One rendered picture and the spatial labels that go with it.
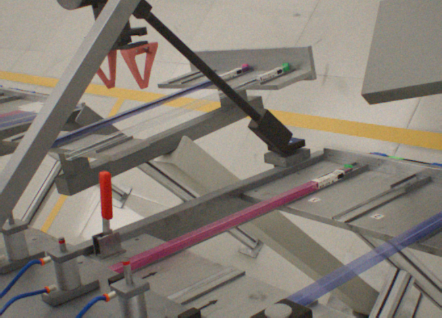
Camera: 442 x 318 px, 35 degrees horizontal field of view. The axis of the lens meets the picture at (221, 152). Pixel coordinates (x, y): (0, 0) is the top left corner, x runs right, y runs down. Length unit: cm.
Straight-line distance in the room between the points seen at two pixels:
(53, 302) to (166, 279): 19
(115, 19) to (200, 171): 83
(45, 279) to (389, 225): 43
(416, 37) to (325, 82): 99
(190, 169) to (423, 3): 57
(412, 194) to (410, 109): 114
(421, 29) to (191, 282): 81
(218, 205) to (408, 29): 60
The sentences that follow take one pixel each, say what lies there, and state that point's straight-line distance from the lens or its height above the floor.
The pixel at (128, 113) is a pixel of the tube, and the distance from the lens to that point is 125.
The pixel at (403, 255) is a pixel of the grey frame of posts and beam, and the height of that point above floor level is 34.
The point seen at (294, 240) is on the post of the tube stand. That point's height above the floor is 41.
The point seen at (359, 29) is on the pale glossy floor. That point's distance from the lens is 247.
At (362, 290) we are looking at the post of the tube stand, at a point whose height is 10.
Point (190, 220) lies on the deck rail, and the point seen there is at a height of 92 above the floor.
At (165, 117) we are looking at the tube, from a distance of 116.
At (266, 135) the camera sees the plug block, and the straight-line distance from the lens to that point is 64.
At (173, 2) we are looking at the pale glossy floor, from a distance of 334.
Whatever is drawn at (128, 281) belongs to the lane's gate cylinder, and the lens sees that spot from 59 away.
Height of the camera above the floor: 157
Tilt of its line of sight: 39 degrees down
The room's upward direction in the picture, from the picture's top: 50 degrees counter-clockwise
